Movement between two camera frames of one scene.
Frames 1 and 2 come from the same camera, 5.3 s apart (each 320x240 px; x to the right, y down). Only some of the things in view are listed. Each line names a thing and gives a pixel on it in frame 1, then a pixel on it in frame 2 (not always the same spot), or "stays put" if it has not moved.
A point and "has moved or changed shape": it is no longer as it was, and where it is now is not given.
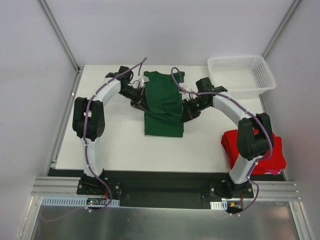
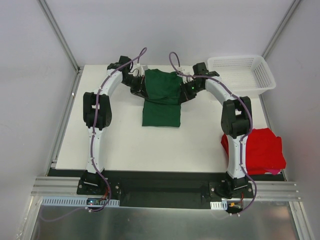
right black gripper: x=190 y=107 → x=186 y=93
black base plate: x=162 y=189 stays put
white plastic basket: x=244 y=77 stays put
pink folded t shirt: x=274 y=171 stays put
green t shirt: x=164 y=98 has moved or changed shape
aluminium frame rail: x=47 y=187 stays put
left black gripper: x=141 y=99 → x=139 y=88
